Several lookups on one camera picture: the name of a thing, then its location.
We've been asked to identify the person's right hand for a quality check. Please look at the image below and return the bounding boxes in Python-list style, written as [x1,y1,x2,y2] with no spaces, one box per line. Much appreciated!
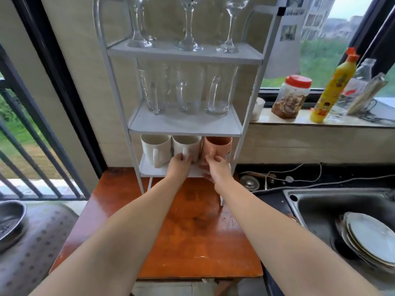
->
[198,153,232,190]

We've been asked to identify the person's left hand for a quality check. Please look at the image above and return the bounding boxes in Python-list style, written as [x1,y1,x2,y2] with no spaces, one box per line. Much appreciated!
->
[165,152,194,183]

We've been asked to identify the white ceramic mug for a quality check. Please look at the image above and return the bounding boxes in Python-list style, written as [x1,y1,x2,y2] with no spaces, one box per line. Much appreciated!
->
[172,135,203,164]
[141,134,173,169]

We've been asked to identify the pink ceramic mug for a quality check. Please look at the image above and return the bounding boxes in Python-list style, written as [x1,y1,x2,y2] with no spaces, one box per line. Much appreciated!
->
[202,136,233,165]

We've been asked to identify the person's right forearm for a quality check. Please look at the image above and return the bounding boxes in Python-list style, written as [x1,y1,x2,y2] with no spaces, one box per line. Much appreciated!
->
[214,181,385,296]

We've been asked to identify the person's left forearm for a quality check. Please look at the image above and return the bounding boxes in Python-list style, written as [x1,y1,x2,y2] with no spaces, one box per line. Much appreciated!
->
[29,177,187,296]

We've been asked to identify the white metal shelf rack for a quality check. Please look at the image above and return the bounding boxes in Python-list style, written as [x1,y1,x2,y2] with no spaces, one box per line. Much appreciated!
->
[93,0,286,207]

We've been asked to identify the round metal sink plug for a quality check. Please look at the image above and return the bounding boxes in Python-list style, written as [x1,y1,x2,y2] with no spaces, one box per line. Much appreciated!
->
[240,174,260,192]

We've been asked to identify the clear glass mug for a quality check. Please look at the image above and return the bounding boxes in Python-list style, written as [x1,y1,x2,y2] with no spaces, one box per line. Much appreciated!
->
[205,65,239,117]
[175,63,206,114]
[137,63,172,116]

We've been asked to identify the small white cup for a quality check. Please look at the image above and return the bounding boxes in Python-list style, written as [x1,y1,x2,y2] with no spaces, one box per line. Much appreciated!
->
[250,97,266,122]

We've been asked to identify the plastic jar with red lid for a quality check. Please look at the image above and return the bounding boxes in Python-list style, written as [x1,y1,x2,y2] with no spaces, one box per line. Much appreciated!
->
[271,75,312,119]

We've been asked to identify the steel kitchen sink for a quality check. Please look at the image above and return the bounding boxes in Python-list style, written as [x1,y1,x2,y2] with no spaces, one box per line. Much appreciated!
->
[283,187,395,276]

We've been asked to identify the clear wine glass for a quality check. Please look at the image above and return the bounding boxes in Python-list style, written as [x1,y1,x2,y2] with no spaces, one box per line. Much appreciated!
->
[124,0,153,48]
[175,0,204,52]
[215,0,252,54]
[140,0,157,42]

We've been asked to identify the yellow dish soap bottle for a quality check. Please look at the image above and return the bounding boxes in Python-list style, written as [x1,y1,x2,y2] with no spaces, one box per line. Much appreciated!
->
[310,47,360,124]

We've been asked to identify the black metal railing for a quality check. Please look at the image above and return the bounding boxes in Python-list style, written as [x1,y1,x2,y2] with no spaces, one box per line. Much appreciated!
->
[0,43,92,201]

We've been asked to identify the grey rimmed plate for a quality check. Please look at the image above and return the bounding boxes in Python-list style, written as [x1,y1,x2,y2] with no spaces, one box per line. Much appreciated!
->
[335,214,395,275]

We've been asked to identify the packet of wooden chopsticks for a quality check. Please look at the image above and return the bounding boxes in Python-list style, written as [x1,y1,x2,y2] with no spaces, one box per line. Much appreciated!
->
[345,73,389,116]

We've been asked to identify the clear plastic bottle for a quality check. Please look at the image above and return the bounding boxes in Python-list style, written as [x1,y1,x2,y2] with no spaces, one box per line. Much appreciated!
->
[328,58,377,121]

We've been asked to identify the white plate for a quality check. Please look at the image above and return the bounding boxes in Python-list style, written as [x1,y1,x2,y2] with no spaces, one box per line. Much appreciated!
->
[344,212,395,269]

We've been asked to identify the grey dotted mat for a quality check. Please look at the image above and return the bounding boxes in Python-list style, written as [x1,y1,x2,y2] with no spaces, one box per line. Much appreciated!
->
[0,202,80,296]

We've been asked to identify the metal bowl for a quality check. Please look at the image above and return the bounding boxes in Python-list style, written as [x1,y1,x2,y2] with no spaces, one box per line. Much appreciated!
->
[0,200,28,254]

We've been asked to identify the white cable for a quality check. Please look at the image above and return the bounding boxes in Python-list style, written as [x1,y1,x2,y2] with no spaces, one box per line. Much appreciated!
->
[239,163,395,193]

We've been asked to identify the black window frame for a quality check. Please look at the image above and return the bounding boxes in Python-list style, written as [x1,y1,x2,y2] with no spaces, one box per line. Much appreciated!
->
[259,0,395,104]

